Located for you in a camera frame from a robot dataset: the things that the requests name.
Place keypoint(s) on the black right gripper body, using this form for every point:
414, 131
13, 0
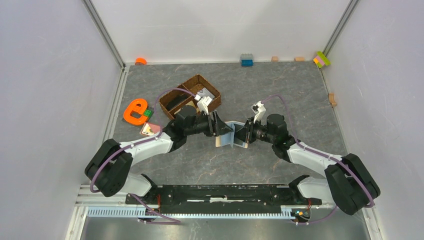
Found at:
256, 131

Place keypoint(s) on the silver white card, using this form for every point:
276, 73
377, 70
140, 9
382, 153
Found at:
204, 92

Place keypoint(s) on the curved wooden block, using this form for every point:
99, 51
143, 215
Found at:
332, 100

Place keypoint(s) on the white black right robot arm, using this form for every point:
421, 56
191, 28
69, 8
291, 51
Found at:
346, 181

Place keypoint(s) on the green pink yellow brick stack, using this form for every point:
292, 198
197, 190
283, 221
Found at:
321, 60

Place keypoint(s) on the aluminium frame rail left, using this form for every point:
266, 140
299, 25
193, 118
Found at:
92, 11

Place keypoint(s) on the small green brick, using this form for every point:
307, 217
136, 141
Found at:
148, 113

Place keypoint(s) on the orange round cap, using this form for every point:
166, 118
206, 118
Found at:
140, 61

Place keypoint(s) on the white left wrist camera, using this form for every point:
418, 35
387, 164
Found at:
202, 103

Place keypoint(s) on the aluminium frame rail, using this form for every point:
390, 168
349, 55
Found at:
92, 11
345, 17

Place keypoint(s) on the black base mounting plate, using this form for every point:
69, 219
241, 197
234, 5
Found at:
225, 198

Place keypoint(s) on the orange plastic letter toy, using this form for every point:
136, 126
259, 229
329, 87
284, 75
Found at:
134, 113

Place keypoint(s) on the woven wicker divided basket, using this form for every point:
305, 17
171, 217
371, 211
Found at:
172, 101

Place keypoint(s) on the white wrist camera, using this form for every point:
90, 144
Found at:
259, 111
202, 103

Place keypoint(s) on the blue toy brick stack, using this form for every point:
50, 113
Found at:
246, 60

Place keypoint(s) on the pink triangle picture card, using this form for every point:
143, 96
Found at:
150, 129

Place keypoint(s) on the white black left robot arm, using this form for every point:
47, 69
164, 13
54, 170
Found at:
110, 169

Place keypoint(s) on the grey card in holder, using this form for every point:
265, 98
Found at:
240, 136

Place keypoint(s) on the aluminium frame rail right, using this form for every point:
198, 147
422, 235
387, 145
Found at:
345, 17

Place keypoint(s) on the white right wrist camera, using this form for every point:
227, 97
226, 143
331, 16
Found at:
259, 111

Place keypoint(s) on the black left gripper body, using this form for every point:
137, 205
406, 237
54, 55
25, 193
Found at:
204, 124

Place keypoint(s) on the small wooden block right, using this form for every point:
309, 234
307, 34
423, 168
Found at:
299, 59

